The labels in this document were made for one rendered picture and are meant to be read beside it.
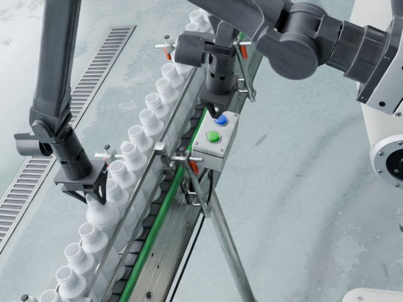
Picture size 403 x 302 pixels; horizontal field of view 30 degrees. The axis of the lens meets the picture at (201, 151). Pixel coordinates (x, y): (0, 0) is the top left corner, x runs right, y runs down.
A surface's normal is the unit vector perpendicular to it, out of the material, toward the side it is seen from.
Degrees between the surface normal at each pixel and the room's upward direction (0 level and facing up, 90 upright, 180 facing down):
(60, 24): 90
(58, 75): 90
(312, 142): 0
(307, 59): 88
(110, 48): 0
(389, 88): 90
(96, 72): 0
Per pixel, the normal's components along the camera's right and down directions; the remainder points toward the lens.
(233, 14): -0.36, 0.69
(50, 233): -0.26, -0.71
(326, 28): 0.24, -0.62
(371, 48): 0.03, -0.11
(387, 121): -0.25, 0.82
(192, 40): -0.16, 0.35
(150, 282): 0.92, 0.03
